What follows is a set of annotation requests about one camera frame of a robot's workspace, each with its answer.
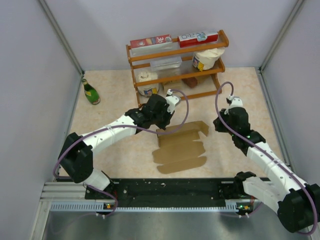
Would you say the red brown brick block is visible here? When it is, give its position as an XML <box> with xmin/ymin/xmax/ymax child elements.
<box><xmin>182</xmin><ymin>77</ymin><xmax>198</xmax><ymax>89</ymax></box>

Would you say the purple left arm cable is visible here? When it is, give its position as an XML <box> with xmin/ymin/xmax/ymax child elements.
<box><xmin>52</xmin><ymin>88</ymin><xmax>190</xmax><ymax>218</ymax></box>

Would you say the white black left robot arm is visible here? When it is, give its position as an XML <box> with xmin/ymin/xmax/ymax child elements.
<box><xmin>59</xmin><ymin>94</ymin><xmax>181</xmax><ymax>199</ymax></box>

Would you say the orange wooden shelf rack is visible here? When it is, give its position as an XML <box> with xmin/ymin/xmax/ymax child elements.
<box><xmin>126</xmin><ymin>29</ymin><xmax>229</xmax><ymax>107</ymax></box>

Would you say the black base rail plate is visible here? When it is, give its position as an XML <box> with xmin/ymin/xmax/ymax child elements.
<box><xmin>82</xmin><ymin>176</ymin><xmax>250</xmax><ymax>209</ymax></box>

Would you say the white bag upper shelf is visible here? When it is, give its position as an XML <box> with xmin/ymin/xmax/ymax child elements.
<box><xmin>192</xmin><ymin>47</ymin><xmax>225</xmax><ymax>72</ymax></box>

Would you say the red foil wrap box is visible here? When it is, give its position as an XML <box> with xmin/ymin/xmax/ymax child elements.
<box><xmin>130</xmin><ymin>34</ymin><xmax>173</xmax><ymax>49</ymax></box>

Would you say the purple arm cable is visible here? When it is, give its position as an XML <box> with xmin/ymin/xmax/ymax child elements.
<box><xmin>52</xmin><ymin>88</ymin><xmax>190</xmax><ymax>218</ymax></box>
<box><xmin>214</xmin><ymin>81</ymin><xmax>320</xmax><ymax>236</ymax></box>

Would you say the aluminium frame rail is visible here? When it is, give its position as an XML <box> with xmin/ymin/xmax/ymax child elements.
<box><xmin>39</xmin><ymin>181</ymin><xmax>315</xmax><ymax>213</ymax></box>

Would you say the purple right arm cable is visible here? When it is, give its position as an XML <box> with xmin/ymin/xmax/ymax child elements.
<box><xmin>214</xmin><ymin>81</ymin><xmax>320</xmax><ymax>236</ymax></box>

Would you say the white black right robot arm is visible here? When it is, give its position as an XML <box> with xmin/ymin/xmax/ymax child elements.
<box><xmin>213</xmin><ymin>107</ymin><xmax>320</xmax><ymax>236</ymax></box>

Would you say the clear plastic container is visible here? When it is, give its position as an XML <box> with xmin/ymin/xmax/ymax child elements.
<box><xmin>150</xmin><ymin>56</ymin><xmax>182</xmax><ymax>72</ymax></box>

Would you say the white bag shelf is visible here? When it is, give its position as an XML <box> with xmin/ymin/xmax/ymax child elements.
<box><xmin>137</xmin><ymin>71</ymin><xmax>160</xmax><ymax>98</ymax></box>
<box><xmin>192</xmin><ymin>47</ymin><xmax>225</xmax><ymax>72</ymax></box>

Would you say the white bag lower shelf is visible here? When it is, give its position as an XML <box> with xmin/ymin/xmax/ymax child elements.
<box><xmin>137</xmin><ymin>71</ymin><xmax>160</xmax><ymax>98</ymax></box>

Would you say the green glass bottle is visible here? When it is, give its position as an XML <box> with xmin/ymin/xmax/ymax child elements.
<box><xmin>81</xmin><ymin>78</ymin><xmax>101</xmax><ymax>105</ymax></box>

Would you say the red white toothpaste box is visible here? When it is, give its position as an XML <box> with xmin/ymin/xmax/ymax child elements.
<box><xmin>177</xmin><ymin>30</ymin><xmax>219</xmax><ymax>48</ymax></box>

